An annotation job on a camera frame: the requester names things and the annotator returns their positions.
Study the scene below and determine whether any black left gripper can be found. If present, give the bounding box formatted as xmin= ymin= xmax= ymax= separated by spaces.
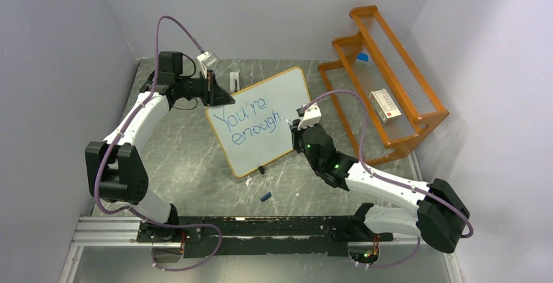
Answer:
xmin=176 ymin=70 xmax=235 ymax=107

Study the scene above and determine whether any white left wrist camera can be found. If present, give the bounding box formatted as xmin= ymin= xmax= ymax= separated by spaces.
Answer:
xmin=196 ymin=52 xmax=218 ymax=78

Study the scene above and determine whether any white red box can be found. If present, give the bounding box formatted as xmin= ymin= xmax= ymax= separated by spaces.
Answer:
xmin=369 ymin=89 xmax=402 ymax=123

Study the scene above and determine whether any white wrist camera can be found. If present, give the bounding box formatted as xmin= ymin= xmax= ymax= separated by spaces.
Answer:
xmin=196 ymin=52 xmax=218 ymax=78
xmin=297 ymin=102 xmax=321 ymax=129

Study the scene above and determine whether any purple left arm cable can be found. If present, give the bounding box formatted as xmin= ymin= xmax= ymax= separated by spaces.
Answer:
xmin=93 ymin=15 xmax=224 ymax=273

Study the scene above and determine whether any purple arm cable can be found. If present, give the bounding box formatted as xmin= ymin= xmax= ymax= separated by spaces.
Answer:
xmin=93 ymin=15 xmax=224 ymax=273
xmin=297 ymin=90 xmax=474 ymax=270

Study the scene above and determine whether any yellow-framed whiteboard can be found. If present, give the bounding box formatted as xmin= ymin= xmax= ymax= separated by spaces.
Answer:
xmin=205 ymin=67 xmax=310 ymax=177

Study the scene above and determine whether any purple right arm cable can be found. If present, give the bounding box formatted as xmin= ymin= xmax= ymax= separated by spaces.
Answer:
xmin=297 ymin=90 xmax=474 ymax=270

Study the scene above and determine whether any blue-capped item on shelf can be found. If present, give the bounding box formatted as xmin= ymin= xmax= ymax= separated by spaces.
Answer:
xmin=356 ymin=53 xmax=370 ymax=63

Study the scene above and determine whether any blue marker cap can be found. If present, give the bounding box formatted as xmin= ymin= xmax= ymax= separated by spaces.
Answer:
xmin=260 ymin=192 xmax=272 ymax=202

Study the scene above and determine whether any white whiteboard eraser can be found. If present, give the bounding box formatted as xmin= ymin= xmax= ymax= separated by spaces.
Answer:
xmin=230 ymin=71 xmax=241 ymax=93

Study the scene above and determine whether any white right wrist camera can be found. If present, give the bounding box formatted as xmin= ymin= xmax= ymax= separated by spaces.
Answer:
xmin=297 ymin=102 xmax=321 ymax=129

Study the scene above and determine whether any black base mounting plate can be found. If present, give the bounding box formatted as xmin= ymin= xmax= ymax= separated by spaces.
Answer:
xmin=136 ymin=215 xmax=394 ymax=258

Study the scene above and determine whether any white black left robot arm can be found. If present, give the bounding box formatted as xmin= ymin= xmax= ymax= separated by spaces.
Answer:
xmin=85 ymin=51 xmax=235 ymax=241

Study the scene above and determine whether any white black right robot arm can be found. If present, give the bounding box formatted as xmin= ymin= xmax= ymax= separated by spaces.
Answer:
xmin=288 ymin=119 xmax=473 ymax=253

